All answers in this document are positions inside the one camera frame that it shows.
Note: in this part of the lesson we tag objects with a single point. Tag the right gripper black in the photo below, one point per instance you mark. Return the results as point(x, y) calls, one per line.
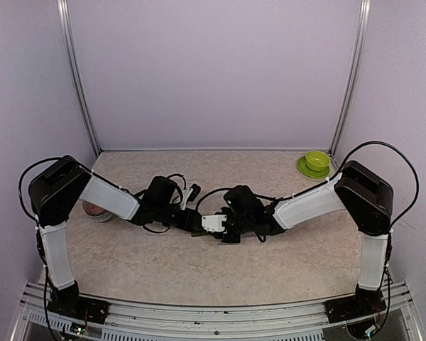
point(234, 239)

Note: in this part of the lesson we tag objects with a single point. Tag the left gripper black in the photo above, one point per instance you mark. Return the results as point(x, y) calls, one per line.
point(191, 218)

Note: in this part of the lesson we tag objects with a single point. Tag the green weekly pill organizer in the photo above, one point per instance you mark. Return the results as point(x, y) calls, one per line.
point(199, 233)

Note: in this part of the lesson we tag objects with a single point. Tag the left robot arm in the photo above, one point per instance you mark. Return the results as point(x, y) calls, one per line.
point(54, 193)

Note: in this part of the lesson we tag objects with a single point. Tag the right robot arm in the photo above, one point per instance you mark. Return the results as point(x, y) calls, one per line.
point(364, 195)

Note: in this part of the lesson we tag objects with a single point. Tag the green saucer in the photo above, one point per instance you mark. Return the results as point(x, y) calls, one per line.
point(302, 167)

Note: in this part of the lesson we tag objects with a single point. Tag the red patterned white bowl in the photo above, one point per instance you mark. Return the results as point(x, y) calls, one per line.
point(96, 213)

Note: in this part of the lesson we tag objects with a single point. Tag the green bowl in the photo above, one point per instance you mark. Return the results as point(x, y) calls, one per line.
point(317, 161)

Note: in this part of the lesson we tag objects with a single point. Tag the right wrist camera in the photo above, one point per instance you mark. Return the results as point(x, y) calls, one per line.
point(214, 223)

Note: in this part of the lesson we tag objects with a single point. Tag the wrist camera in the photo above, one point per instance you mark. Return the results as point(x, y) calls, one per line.
point(214, 223)
point(189, 195)

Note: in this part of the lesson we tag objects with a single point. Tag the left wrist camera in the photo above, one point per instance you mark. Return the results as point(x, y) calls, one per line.
point(189, 195)

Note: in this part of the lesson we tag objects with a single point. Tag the front aluminium rail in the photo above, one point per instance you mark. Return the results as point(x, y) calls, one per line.
point(299, 320)

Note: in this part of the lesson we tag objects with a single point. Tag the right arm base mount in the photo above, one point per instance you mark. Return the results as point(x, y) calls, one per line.
point(349, 308)

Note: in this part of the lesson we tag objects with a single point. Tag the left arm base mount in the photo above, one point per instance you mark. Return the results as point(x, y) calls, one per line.
point(89, 310)

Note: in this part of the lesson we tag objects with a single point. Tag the right aluminium frame post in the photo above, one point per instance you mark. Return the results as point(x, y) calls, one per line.
point(352, 79)

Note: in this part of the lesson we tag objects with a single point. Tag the aluminium frame post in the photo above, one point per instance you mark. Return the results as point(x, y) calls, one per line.
point(66, 28)
point(352, 79)

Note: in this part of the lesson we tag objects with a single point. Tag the left aluminium frame post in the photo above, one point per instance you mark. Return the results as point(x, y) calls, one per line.
point(66, 28)

